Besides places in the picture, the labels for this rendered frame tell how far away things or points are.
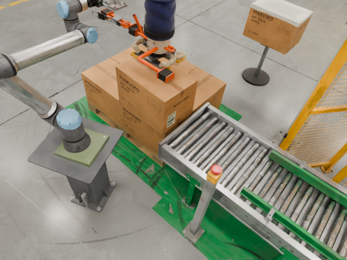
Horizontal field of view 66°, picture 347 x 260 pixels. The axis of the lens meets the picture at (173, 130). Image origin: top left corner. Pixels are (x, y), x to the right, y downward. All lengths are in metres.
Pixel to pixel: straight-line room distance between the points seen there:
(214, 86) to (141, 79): 0.94
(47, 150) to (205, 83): 1.69
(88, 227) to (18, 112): 1.70
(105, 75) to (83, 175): 1.35
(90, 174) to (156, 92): 0.79
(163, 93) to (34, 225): 1.59
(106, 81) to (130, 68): 0.58
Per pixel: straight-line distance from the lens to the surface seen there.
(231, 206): 2.12
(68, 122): 1.84
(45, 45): 1.62
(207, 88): 2.84
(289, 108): 3.82
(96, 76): 2.95
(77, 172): 1.94
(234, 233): 2.60
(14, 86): 1.74
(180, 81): 2.24
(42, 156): 2.09
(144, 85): 2.18
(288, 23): 3.42
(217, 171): 1.59
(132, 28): 2.26
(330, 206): 2.40
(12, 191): 2.94
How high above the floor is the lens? 2.36
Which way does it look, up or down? 50 degrees down
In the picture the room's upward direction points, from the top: 7 degrees clockwise
